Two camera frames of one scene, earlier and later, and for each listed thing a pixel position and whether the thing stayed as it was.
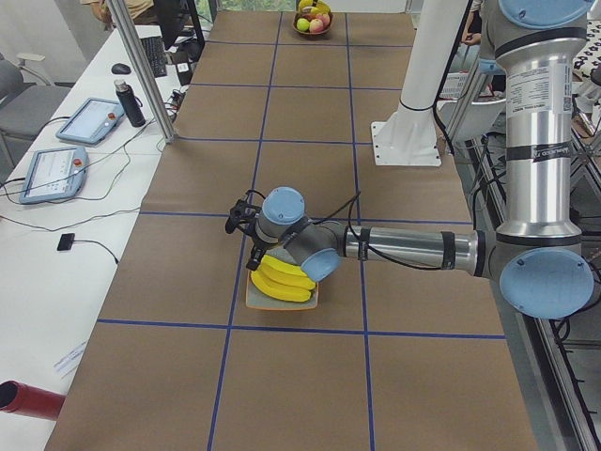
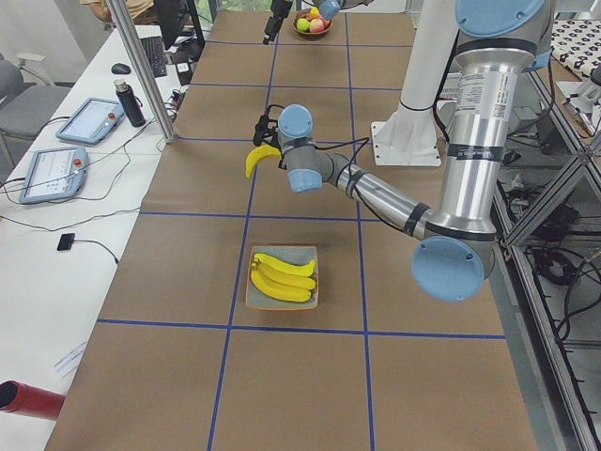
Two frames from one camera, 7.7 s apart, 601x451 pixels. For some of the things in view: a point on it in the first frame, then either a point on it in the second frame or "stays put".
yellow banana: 282,291 stays put
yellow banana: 269,262 stays put
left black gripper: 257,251 → 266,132
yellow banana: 269,272 stays put
